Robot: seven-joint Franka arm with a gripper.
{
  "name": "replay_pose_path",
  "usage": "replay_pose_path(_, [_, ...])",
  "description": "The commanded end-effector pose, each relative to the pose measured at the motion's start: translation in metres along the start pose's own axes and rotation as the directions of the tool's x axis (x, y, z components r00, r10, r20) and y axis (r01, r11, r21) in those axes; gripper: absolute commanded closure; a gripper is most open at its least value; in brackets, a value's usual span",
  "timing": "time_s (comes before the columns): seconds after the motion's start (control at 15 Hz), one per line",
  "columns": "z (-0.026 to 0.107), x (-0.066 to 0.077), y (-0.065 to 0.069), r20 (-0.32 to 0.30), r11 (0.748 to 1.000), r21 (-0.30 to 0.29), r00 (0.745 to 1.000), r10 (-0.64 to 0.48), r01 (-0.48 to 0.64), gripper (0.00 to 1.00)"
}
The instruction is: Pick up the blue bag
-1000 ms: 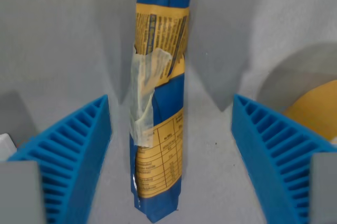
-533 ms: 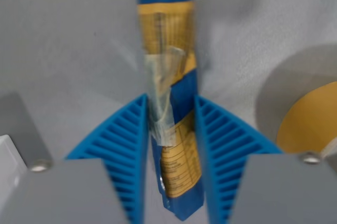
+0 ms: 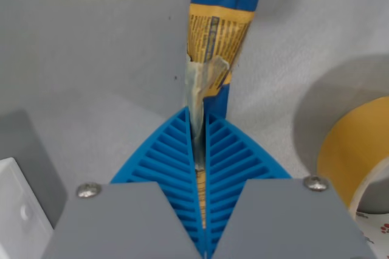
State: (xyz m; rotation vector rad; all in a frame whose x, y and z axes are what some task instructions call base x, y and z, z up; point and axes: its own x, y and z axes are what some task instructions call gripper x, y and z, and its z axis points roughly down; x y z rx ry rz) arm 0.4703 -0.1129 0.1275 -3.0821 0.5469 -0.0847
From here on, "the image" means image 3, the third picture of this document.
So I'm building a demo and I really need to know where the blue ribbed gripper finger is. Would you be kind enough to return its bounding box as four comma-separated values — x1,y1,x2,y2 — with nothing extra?
42,106,204,259
205,112,379,259

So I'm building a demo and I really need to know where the blue bag with yellow label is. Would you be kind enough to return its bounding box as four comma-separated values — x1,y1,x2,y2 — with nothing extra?
184,0,261,230

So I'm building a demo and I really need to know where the yellow adhesive tape roll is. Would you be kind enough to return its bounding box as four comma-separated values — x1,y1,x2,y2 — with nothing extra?
316,96,389,259

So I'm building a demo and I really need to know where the white wall power socket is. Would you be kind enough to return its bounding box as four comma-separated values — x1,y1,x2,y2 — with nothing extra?
0,157,55,259

